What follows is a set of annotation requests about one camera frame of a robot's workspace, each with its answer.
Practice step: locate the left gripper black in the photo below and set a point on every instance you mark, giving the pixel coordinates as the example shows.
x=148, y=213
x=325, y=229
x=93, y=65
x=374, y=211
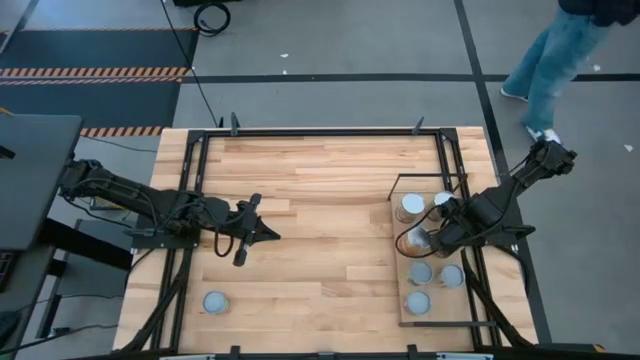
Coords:
x=245, y=227

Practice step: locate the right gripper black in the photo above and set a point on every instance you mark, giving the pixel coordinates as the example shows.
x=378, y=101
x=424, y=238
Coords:
x=450, y=232

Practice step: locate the tall peaches label can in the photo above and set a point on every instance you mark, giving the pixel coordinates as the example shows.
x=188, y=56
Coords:
x=410, y=207
x=439, y=198

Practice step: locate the tall orange label can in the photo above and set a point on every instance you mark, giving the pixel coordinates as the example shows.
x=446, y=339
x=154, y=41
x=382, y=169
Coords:
x=415, y=242

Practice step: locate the short sliced carrots can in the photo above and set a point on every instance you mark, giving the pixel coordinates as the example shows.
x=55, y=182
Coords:
x=451, y=276

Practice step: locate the short green dotted can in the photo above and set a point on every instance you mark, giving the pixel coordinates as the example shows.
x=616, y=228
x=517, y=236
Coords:
x=421, y=273

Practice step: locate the small pink label can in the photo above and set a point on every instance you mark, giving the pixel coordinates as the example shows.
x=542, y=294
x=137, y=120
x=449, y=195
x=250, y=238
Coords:
x=417, y=302

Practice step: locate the short silver-lidded can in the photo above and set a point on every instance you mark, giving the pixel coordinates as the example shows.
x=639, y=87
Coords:
x=216, y=302

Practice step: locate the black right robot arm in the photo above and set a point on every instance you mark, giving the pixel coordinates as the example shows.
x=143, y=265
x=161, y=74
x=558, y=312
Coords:
x=505, y=205

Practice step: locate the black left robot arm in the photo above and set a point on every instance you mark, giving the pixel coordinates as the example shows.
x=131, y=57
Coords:
x=125, y=192

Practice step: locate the white flat bar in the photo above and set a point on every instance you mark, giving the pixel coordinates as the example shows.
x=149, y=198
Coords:
x=465, y=357
x=187, y=357

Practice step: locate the black desk support beam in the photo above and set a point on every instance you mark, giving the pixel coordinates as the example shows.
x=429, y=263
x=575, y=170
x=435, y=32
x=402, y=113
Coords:
x=85, y=245

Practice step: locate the person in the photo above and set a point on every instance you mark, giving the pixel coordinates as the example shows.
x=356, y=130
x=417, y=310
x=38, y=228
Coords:
x=555, y=55

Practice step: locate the grey desk top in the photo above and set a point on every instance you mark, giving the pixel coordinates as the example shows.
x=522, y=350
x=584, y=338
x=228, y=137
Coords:
x=35, y=175

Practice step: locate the black box on floor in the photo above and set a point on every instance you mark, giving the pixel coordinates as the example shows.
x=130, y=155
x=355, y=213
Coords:
x=200, y=2

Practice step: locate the black hazard-striped floor mat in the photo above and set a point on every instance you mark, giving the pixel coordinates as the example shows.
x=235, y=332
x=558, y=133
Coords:
x=100, y=50

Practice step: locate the backlit keyboard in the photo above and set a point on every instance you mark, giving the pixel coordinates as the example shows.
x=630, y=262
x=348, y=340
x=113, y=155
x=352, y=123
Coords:
x=5, y=270

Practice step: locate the wooden shelf with black frame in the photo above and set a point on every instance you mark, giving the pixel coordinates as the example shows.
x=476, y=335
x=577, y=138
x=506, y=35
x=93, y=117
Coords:
x=450, y=307

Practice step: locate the black metal rig frame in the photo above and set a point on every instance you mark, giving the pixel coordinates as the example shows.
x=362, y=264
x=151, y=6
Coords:
x=280, y=132

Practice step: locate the black frame clamp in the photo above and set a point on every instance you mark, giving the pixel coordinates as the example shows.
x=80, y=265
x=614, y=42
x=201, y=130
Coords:
x=234, y=124
x=234, y=352
x=411, y=351
x=417, y=126

